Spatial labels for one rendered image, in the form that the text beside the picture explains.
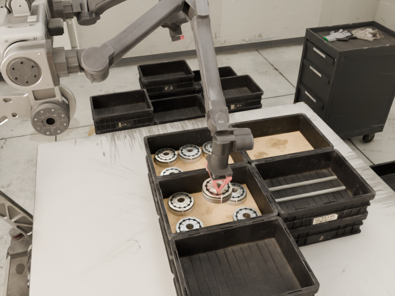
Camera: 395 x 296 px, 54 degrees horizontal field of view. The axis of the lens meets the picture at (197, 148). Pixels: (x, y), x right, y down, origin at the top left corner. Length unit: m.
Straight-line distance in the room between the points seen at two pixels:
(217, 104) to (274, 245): 0.56
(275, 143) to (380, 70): 1.41
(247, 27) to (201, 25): 3.59
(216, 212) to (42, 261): 0.69
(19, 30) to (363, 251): 1.46
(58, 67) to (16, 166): 2.19
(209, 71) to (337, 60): 1.70
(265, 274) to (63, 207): 0.94
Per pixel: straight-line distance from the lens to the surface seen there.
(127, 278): 1.53
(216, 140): 1.19
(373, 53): 3.01
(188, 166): 1.74
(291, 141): 1.94
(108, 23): 4.45
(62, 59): 1.21
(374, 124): 3.41
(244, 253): 1.42
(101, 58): 1.20
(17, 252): 2.31
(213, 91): 1.22
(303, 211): 1.46
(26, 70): 1.23
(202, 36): 1.29
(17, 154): 3.47
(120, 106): 2.87
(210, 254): 1.41
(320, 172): 1.79
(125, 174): 1.93
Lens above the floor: 1.95
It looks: 37 degrees down
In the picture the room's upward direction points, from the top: straight up
